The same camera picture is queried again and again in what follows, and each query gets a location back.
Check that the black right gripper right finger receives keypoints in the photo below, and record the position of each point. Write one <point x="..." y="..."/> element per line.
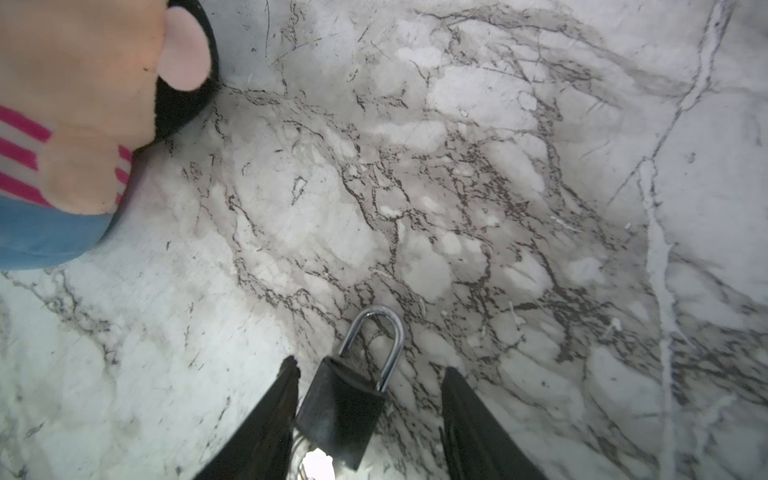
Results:
<point x="475" y="444"/>

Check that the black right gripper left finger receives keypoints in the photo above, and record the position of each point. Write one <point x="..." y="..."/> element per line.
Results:
<point x="261" y="447"/>

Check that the black padlock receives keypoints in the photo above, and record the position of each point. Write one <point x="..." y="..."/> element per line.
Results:
<point x="341" y="409"/>

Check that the plush doll toy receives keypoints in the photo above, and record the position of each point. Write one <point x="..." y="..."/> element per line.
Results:
<point x="84" y="86"/>

